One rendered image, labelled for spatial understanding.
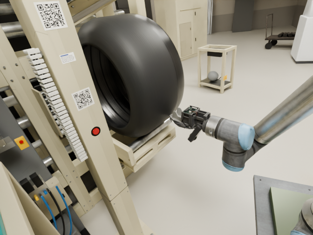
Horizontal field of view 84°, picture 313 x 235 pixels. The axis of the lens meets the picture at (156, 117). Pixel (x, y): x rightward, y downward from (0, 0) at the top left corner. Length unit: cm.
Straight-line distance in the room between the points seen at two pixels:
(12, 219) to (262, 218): 96
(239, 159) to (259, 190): 41
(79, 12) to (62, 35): 49
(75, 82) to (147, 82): 27
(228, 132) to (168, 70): 34
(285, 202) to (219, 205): 77
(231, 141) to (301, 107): 23
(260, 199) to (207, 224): 66
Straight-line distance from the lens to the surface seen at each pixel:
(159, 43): 77
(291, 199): 111
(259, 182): 118
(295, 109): 70
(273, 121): 75
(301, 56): 543
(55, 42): 71
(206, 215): 170
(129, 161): 87
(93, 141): 84
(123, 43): 70
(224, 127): 70
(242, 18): 1158
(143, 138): 93
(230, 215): 173
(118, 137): 119
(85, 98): 76
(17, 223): 31
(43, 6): 71
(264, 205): 110
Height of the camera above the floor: 147
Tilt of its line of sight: 31 degrees down
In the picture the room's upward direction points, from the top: 9 degrees counter-clockwise
